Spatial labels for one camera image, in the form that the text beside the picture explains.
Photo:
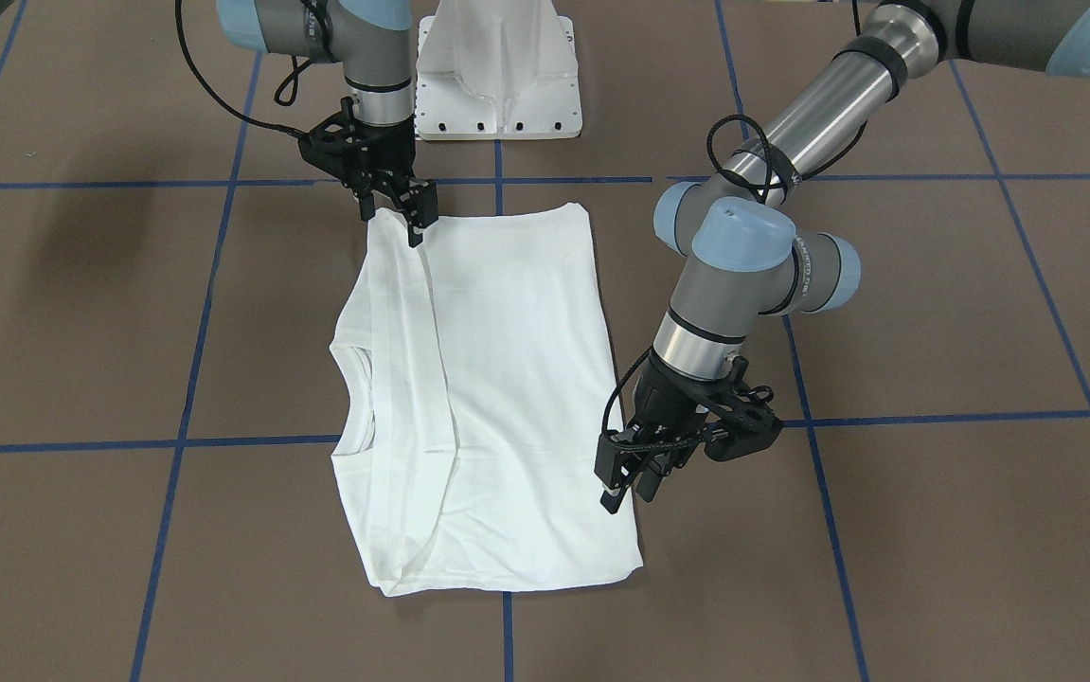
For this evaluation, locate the white long-sleeve printed t-shirt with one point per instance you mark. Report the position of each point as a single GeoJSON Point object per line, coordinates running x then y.
{"type": "Point", "coordinates": [477, 367]}

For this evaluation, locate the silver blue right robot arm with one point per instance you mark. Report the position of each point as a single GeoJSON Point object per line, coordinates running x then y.
{"type": "Point", "coordinates": [369, 39]}

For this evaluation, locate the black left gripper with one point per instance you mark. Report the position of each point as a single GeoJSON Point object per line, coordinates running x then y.
{"type": "Point", "coordinates": [662, 396]}

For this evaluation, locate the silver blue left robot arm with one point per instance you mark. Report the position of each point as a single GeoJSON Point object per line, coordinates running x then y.
{"type": "Point", "coordinates": [745, 258]}

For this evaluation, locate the white camera pedestal base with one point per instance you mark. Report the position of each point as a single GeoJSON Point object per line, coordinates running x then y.
{"type": "Point", "coordinates": [497, 71]}

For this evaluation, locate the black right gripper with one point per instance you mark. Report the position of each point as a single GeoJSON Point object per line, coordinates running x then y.
{"type": "Point", "coordinates": [391, 152]}

